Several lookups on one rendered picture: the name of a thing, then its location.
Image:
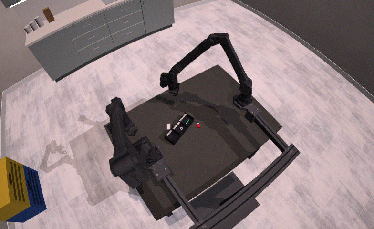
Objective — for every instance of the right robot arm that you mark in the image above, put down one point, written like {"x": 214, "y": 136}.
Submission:
{"x": 170, "y": 78}

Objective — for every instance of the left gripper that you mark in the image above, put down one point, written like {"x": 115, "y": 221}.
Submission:
{"x": 130, "y": 124}

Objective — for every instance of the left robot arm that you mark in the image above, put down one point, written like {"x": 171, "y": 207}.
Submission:
{"x": 128, "y": 162}

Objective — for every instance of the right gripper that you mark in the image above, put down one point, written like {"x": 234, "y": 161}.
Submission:
{"x": 175, "y": 89}

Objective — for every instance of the black three-compartment bin rack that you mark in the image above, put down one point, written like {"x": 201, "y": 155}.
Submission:
{"x": 175, "y": 133}

